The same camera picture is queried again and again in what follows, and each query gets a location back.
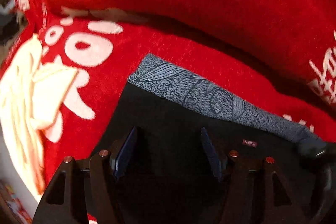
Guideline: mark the black pants with grey waistband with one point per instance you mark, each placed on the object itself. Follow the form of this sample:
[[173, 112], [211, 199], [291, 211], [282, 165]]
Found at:
[[168, 178]]

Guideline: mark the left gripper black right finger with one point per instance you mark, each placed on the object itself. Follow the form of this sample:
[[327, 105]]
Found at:
[[255, 188]]

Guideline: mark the red sofa cover white characters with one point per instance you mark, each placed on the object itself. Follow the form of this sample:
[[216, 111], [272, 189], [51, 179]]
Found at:
[[64, 75]]

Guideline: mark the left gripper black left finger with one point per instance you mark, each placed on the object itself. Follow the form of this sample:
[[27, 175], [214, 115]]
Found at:
[[82, 187]]

